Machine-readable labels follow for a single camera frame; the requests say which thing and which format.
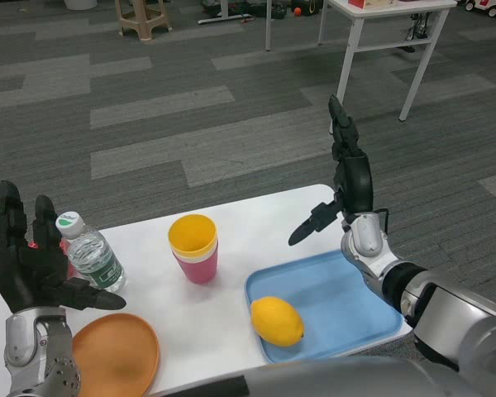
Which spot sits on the clear water bottle green label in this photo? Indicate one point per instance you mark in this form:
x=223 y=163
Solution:
x=93 y=256

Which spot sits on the white round bin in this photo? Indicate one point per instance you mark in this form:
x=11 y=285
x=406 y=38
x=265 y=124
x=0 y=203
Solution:
x=80 y=3

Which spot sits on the white cup between stacked cups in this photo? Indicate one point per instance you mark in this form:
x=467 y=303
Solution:
x=196 y=257

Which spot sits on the white metal-frame table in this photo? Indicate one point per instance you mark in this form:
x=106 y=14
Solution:
x=384 y=37

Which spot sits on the yellow plastic cup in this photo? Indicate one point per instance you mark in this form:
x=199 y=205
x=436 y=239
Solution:
x=192 y=235

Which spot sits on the small orange ball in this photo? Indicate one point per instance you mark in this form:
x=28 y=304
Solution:
x=297 y=11

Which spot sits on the red and white box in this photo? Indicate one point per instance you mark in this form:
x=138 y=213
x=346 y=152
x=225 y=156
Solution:
x=372 y=2

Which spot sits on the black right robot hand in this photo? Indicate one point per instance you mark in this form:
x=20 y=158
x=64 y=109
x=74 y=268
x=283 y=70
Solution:
x=353 y=182

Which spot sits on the white desk leg frame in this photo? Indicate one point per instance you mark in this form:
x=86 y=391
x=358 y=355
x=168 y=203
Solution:
x=227 y=14

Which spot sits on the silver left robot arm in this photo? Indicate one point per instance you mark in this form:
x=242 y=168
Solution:
x=37 y=351

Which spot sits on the silver robot chest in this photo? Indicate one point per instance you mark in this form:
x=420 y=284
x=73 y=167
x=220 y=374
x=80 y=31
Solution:
x=347 y=378

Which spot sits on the pink plastic cup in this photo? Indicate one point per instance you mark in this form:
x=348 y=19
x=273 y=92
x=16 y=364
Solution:
x=197 y=269

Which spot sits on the beige plastic stool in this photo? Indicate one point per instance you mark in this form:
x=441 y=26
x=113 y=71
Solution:
x=142 y=18

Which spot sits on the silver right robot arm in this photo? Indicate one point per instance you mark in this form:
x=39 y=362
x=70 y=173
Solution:
x=425 y=289

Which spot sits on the orange round plate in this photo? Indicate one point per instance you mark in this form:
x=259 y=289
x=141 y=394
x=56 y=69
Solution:
x=115 y=351

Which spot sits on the yellow lemon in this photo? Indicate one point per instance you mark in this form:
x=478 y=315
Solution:
x=278 y=321

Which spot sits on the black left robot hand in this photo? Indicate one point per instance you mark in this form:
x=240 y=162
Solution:
x=25 y=269

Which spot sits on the blue rectangle plate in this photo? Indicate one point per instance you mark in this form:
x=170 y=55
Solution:
x=335 y=306

